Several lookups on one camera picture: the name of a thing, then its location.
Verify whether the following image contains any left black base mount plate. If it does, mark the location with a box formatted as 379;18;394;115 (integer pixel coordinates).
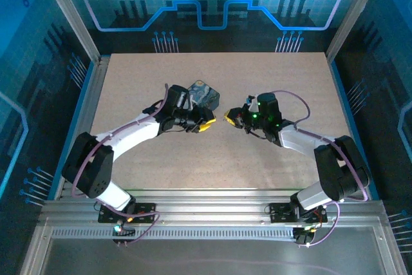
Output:
98;202;157;224

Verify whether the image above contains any grey metal plate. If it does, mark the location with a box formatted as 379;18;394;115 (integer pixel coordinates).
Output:
19;223;409;275

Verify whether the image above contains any slotted grey cable duct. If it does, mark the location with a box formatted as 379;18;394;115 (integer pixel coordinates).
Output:
51;228;297;239

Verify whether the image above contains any right aluminium frame post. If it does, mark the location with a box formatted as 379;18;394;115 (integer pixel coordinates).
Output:
324;0;387;62

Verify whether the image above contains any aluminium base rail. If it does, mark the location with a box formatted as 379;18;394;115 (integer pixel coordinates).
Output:
40;189;386;228

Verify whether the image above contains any dark square painted padlock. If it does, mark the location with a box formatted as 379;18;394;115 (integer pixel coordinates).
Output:
186;79;221;111

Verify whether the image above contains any left aluminium side rail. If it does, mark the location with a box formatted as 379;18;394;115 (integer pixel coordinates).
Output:
53;57;112;199

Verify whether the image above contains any right gripper thin black wire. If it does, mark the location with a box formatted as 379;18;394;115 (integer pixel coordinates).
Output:
246;129;270;140

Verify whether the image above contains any aluminium frame post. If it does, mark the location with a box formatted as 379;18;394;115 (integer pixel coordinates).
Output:
37;0;102;63
324;0;387;62

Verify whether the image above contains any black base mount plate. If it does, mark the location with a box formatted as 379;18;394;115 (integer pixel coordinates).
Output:
268;202;329;224
98;202;157;224

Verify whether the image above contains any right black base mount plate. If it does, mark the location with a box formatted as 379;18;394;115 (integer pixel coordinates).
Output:
268;202;329;224

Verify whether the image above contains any left aluminium frame post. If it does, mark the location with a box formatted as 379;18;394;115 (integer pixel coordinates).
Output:
37;0;102;63

